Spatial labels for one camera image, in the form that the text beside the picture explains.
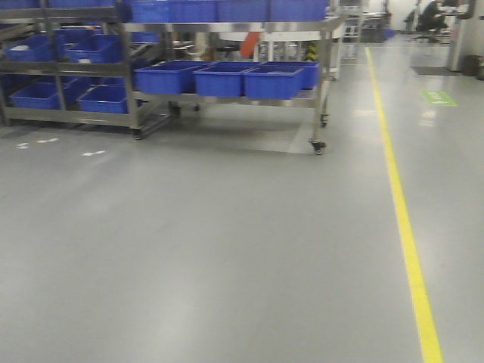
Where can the steel wheeled shelf cart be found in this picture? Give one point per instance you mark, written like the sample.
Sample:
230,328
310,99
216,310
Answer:
320,32

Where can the left steel shelf rack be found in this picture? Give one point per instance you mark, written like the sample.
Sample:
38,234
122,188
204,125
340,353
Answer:
75,62

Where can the blue bin front middle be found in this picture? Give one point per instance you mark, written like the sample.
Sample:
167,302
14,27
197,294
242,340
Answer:
223,79

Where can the blue bin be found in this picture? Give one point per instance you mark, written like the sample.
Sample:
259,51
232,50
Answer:
223,79
169,78
280,80

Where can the blue bin front right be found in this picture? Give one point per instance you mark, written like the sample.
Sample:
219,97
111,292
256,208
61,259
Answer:
280,80

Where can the blue bin front left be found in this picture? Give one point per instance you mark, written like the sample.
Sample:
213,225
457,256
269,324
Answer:
169,78

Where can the seated person in black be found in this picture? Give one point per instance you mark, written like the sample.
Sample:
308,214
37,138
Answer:
431,18

